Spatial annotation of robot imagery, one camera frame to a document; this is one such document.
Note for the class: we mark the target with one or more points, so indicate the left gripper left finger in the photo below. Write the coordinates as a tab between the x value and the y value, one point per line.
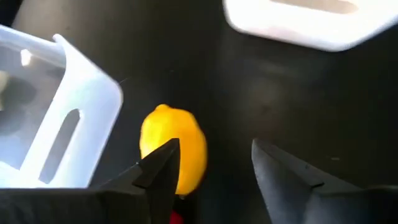
161	174

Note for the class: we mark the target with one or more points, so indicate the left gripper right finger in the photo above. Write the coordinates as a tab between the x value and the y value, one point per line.
280	186

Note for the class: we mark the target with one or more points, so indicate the red tomato green stem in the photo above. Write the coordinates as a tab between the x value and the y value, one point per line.
176	218

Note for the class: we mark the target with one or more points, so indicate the yellow lemon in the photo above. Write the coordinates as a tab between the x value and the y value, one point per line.
174	124

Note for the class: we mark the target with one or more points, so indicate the black table mat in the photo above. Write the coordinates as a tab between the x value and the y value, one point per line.
248	93

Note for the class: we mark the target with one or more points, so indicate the narrow white plastic basket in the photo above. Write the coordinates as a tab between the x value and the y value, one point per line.
90	102

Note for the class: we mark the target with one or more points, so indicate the wide white plastic basket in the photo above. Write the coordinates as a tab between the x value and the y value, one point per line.
295	28

